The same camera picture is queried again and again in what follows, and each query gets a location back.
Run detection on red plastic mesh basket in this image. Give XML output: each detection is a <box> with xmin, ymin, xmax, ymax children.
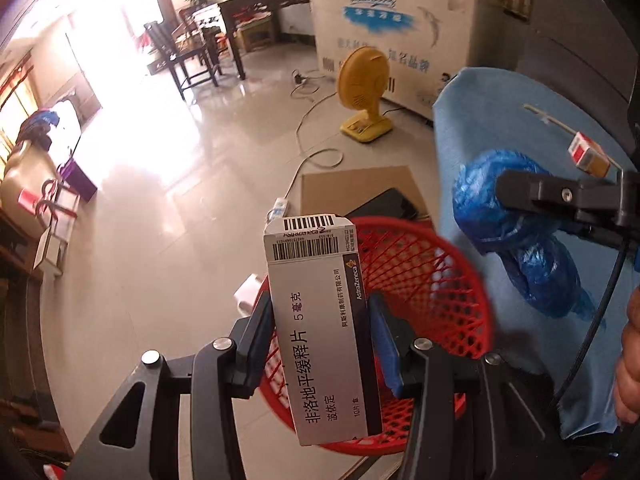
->
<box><xmin>252</xmin><ymin>216</ymin><xmax>493</xmax><ymax>457</ymax></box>

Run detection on grey white medicine box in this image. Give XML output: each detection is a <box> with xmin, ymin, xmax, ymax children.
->
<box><xmin>263</xmin><ymin>213</ymin><xmax>385</xmax><ymax>447</ymax></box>

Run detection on blue plastic bag bundle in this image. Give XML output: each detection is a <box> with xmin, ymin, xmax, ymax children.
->
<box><xmin>452</xmin><ymin>149</ymin><xmax>596</xmax><ymax>318</ymax></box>

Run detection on purple box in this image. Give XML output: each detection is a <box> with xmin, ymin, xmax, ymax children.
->
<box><xmin>59</xmin><ymin>156</ymin><xmax>99</xmax><ymax>204</ymax></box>

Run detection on black smartphone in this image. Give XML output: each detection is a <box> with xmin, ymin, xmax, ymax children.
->
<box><xmin>345</xmin><ymin>187</ymin><xmax>419</xmax><ymax>222</ymax></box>

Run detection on person's right hand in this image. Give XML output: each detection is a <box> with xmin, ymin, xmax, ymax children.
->
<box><xmin>614</xmin><ymin>317</ymin><xmax>640</xmax><ymax>423</ymax></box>

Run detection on brown cardboard sheet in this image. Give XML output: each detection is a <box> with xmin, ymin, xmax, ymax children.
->
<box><xmin>300</xmin><ymin>165</ymin><xmax>436</xmax><ymax>222</ymax></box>

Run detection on dark wooden table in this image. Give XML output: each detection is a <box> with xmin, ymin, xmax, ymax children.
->
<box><xmin>218</xmin><ymin>0</ymin><xmax>313</xmax><ymax>81</ymax></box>

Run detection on dark wooden chair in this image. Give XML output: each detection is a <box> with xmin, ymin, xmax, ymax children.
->
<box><xmin>144</xmin><ymin>19</ymin><xmax>223</xmax><ymax>101</ymax></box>

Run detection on thin white stick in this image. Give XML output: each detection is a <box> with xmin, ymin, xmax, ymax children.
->
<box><xmin>522</xmin><ymin>103</ymin><xmax>577</xmax><ymax>134</ymax></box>

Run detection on beige plastic jug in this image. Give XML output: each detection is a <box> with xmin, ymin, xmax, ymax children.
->
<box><xmin>0</xmin><ymin>141</ymin><xmax>57</xmax><ymax>239</ymax></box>

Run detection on small white box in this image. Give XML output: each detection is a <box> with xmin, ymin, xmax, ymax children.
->
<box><xmin>235</xmin><ymin>273</ymin><xmax>271</xmax><ymax>317</ymax></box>

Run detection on white chest freezer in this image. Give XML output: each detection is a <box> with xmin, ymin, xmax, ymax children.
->
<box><xmin>306</xmin><ymin>0</ymin><xmax>531</xmax><ymax>121</ymax></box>

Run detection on wooden stool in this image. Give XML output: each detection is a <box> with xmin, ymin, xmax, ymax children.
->
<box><xmin>235</xmin><ymin>15</ymin><xmax>279</xmax><ymax>54</ymax></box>

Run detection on white cardboard boxes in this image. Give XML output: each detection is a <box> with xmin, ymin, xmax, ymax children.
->
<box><xmin>32</xmin><ymin>180</ymin><xmax>81</xmax><ymax>277</ymax></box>

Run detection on dark sofa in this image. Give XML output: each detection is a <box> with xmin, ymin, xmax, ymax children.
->
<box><xmin>515</xmin><ymin>0</ymin><xmax>640</xmax><ymax>161</ymax></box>

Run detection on small orange red box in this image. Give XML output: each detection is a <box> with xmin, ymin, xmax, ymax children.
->
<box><xmin>567</xmin><ymin>131</ymin><xmax>612</xmax><ymax>177</ymax></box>

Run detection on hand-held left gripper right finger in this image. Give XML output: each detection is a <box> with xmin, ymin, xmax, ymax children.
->
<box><xmin>367</xmin><ymin>294</ymin><xmax>586</xmax><ymax>480</ymax></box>

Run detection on white power cable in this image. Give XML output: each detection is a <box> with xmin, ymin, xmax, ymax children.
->
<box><xmin>289</xmin><ymin>70</ymin><xmax>346</xmax><ymax>201</ymax></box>

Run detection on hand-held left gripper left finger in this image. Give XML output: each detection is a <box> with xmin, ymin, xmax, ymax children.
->
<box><xmin>65</xmin><ymin>287</ymin><xmax>276</xmax><ymax>480</ymax></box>

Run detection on white power strip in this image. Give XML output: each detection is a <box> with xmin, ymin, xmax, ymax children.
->
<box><xmin>266</xmin><ymin>197</ymin><xmax>292</xmax><ymax>224</ymax></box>

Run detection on yellow desk fan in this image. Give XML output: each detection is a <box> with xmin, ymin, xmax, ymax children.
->
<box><xmin>336</xmin><ymin>46</ymin><xmax>396</xmax><ymax>145</ymax></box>

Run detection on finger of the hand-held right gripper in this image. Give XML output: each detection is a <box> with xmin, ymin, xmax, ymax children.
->
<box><xmin>565</xmin><ymin>219</ymin><xmax>640</xmax><ymax>262</ymax></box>
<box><xmin>495</xmin><ymin>169</ymin><xmax>623</xmax><ymax>227</ymax></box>

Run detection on blue tablecloth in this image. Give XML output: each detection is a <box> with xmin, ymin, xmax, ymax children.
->
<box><xmin>432</xmin><ymin>67</ymin><xmax>640</xmax><ymax>441</ymax></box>

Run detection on black cable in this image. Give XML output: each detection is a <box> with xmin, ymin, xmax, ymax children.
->
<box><xmin>549</xmin><ymin>237</ymin><xmax>632</xmax><ymax>413</ymax></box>

